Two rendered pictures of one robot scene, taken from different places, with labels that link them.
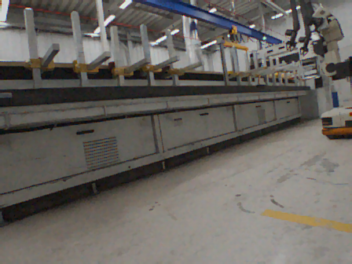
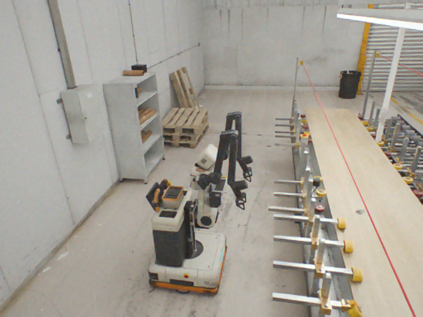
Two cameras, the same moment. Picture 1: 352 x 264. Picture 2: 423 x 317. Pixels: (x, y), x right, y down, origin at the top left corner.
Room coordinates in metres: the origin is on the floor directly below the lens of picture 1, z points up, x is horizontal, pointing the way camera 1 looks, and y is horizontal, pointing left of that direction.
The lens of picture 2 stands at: (4.24, -2.94, 2.41)
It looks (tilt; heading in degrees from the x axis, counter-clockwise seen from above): 25 degrees down; 146
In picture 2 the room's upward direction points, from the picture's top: 2 degrees counter-clockwise
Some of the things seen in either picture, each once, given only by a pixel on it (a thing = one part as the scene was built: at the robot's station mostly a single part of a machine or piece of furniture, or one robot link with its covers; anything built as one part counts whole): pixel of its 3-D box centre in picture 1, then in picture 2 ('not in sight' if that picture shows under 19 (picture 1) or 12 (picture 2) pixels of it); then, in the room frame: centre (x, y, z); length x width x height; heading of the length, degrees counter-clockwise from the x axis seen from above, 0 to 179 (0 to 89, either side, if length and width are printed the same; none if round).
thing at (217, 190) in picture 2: (321, 45); (216, 189); (2.33, -1.62, 0.99); 0.28 x 0.16 x 0.22; 135
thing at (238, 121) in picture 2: (294, 10); (238, 137); (2.30, -1.35, 1.40); 0.11 x 0.06 x 0.43; 135
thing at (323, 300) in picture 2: not in sight; (324, 300); (3.58, -1.78, 0.95); 0.14 x 0.06 x 0.05; 134
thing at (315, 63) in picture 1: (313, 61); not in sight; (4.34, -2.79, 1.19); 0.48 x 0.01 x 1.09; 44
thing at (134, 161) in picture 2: not in sight; (138, 126); (-0.25, -1.30, 0.78); 0.90 x 0.45 x 1.55; 134
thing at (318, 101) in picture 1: (287, 80); not in sight; (5.10, -2.56, 0.95); 1.65 x 0.70 x 1.90; 44
